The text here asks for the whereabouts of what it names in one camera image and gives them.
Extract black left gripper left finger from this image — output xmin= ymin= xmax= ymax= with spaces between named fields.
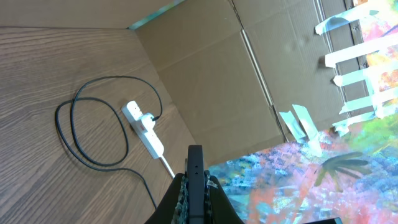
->
xmin=145 ymin=173 xmax=188 ymax=224

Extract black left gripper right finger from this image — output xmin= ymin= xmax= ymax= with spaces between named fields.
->
xmin=204 ymin=170 xmax=244 ymax=224

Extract blue screen smartphone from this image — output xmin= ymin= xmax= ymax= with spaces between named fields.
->
xmin=187 ymin=145 xmax=205 ymax=224

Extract black charging cable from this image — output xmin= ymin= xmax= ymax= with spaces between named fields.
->
xmin=54 ymin=75 xmax=164 ymax=210

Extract white charger plug adapter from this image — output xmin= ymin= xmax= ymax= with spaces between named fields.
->
xmin=137 ymin=113 xmax=155 ymax=132

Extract white power strip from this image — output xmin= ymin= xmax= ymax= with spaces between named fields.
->
xmin=121 ymin=101 xmax=164 ymax=159

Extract colourful painted sheet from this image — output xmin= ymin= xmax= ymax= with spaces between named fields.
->
xmin=210 ymin=1 xmax=397 ymax=223

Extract brown cardboard wall panels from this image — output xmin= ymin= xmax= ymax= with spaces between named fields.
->
xmin=0 ymin=0 xmax=374 ymax=167

